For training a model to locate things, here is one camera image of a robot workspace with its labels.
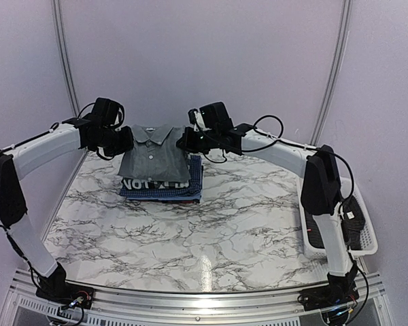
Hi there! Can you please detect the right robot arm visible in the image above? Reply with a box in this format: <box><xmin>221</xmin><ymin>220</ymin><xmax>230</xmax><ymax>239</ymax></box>
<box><xmin>176</xmin><ymin>124</ymin><xmax>358</xmax><ymax>304</ymax></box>

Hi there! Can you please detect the right aluminium corner post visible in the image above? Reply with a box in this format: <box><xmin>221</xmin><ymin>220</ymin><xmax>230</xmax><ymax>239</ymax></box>
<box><xmin>309</xmin><ymin>0</ymin><xmax>353</xmax><ymax>145</ymax></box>

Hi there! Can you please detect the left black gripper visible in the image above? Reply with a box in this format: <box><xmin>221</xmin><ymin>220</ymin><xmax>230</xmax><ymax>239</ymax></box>
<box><xmin>92</xmin><ymin>125</ymin><xmax>133</xmax><ymax>157</ymax></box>

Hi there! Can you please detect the grey long sleeve shirt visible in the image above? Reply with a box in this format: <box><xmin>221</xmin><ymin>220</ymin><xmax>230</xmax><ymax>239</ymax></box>
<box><xmin>118</xmin><ymin>124</ymin><xmax>190</xmax><ymax>183</ymax></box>

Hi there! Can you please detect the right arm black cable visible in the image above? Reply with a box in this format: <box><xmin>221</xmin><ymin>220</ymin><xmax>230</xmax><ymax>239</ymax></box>
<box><xmin>200</xmin><ymin>114</ymin><xmax>370</xmax><ymax>306</ymax></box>

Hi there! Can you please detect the aluminium front frame rail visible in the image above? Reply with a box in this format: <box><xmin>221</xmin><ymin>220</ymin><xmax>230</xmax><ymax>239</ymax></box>
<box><xmin>0</xmin><ymin>269</ymin><xmax>396</xmax><ymax>325</ymax></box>

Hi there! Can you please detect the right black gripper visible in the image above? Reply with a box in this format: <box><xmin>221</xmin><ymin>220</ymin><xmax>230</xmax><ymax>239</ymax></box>
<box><xmin>176</xmin><ymin>127</ymin><xmax>219</xmax><ymax>155</ymax></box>

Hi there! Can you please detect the white plastic laundry basket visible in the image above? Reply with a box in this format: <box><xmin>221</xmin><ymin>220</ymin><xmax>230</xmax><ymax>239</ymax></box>
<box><xmin>299</xmin><ymin>184</ymin><xmax>378</xmax><ymax>259</ymax></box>

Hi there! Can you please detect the blue shirt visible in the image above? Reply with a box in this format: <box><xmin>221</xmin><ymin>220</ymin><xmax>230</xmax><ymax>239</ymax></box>
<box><xmin>119</xmin><ymin>156</ymin><xmax>203</xmax><ymax>202</ymax></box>

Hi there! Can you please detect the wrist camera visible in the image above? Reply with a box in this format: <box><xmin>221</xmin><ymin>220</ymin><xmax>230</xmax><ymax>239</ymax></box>
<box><xmin>188</xmin><ymin>102</ymin><xmax>233</xmax><ymax>132</ymax></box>
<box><xmin>90</xmin><ymin>97</ymin><xmax>125</xmax><ymax>129</ymax></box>

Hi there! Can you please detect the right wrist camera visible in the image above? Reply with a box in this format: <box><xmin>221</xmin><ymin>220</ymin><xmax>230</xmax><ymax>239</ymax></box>
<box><xmin>188</xmin><ymin>102</ymin><xmax>233</xmax><ymax>132</ymax></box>

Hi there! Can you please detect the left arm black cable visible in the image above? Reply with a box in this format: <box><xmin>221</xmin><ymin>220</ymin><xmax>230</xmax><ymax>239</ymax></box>
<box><xmin>0</xmin><ymin>100</ymin><xmax>126</xmax><ymax>272</ymax></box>

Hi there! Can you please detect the black white plaid shirt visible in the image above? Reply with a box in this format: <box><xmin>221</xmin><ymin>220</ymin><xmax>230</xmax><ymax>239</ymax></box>
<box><xmin>119</xmin><ymin>156</ymin><xmax>201</xmax><ymax>196</ymax></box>

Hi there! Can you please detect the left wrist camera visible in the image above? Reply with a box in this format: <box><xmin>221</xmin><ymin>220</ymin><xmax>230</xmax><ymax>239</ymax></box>
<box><xmin>90</xmin><ymin>97</ymin><xmax>125</xmax><ymax>129</ymax></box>

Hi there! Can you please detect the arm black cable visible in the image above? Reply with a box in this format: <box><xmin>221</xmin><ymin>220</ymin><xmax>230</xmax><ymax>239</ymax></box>
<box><xmin>0</xmin><ymin>100</ymin><xmax>126</xmax><ymax>272</ymax></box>
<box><xmin>200</xmin><ymin>114</ymin><xmax>370</xmax><ymax>306</ymax></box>

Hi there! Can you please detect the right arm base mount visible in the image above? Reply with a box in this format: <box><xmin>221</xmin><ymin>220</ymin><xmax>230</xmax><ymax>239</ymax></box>
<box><xmin>297</xmin><ymin>284</ymin><xmax>360</xmax><ymax>311</ymax></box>

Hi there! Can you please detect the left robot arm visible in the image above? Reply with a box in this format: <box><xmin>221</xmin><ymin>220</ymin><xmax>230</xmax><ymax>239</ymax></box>
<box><xmin>0</xmin><ymin>117</ymin><xmax>133</xmax><ymax>302</ymax></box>

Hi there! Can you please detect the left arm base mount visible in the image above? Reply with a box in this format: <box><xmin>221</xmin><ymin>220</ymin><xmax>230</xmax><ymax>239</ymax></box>
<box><xmin>36</xmin><ymin>278</ymin><xmax>95</xmax><ymax>310</ymax></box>

